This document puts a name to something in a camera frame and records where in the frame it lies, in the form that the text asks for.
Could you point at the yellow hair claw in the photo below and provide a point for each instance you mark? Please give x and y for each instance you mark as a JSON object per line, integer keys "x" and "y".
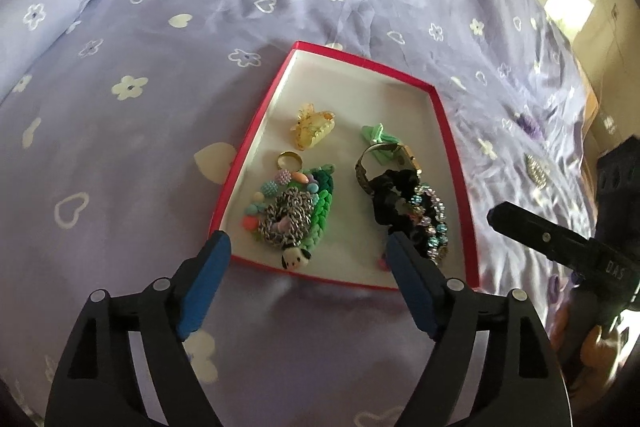
{"x": 312, "y": 127}

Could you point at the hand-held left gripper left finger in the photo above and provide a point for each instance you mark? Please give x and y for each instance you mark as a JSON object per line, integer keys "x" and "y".
{"x": 202, "y": 287}

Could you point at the crystal hair clip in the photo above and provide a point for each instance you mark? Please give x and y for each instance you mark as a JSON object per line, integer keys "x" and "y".
{"x": 537, "y": 167}

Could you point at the black scrunchie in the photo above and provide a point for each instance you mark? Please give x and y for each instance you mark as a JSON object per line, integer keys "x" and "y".
{"x": 387, "y": 192}

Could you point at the red cardboard box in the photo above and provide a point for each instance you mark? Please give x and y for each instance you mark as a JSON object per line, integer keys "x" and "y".
{"x": 350, "y": 107}

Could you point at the green knitted hair band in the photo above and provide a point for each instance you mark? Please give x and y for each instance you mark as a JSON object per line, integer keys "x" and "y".
{"x": 322, "y": 207}

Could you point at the purple flower print blanket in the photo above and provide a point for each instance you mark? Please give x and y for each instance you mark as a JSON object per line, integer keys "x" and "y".
{"x": 150, "y": 132}

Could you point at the purple scrunchie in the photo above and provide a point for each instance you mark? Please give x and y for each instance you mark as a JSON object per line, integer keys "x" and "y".
{"x": 530, "y": 125}

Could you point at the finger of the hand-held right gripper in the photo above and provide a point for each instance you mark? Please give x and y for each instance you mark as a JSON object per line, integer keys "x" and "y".
{"x": 540, "y": 234}

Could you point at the white dog charm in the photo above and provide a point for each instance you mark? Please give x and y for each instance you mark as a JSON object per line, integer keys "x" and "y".
{"x": 296, "y": 259}

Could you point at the gold wrist watch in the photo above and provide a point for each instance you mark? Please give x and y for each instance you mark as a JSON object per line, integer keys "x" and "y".
{"x": 407, "y": 154}

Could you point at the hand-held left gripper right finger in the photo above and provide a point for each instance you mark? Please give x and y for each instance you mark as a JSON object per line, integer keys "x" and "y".
{"x": 407, "y": 277}

